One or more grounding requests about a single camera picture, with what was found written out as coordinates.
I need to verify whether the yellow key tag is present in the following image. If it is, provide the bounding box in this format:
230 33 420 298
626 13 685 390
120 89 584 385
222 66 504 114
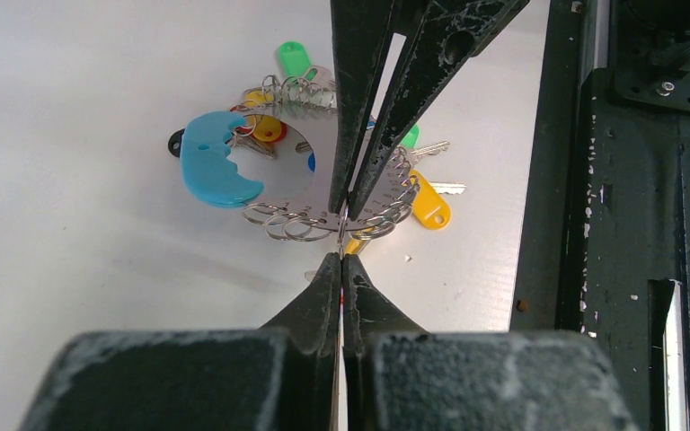
410 170 452 230

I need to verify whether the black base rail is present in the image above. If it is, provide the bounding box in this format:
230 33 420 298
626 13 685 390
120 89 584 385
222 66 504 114
509 1 690 430

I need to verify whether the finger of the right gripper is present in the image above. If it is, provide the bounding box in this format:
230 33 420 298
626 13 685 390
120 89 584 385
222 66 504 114
348 0 527 219
329 1 395 215

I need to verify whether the key with red tag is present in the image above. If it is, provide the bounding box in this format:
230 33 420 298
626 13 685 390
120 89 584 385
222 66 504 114
314 214 346 430

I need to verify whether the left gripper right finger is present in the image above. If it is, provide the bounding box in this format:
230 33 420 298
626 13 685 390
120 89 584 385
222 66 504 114
342 255 637 430

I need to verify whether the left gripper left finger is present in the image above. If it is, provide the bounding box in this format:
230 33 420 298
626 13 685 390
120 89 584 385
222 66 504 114
21 253 337 430

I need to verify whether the metal key organizer ring plate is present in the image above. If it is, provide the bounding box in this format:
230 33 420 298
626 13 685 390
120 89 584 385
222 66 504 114
167 41 466 254

